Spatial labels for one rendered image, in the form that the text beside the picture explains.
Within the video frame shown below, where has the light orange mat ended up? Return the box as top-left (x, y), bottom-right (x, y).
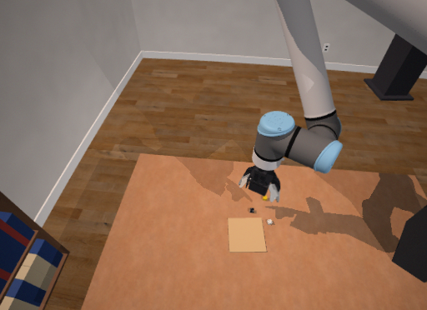
top-left (228, 217), bottom-right (266, 253)

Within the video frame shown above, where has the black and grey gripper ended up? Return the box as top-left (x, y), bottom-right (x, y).
top-left (239, 165), bottom-right (280, 203)

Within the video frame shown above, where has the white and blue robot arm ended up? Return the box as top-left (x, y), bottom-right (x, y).
top-left (252, 0), bottom-right (427, 173)

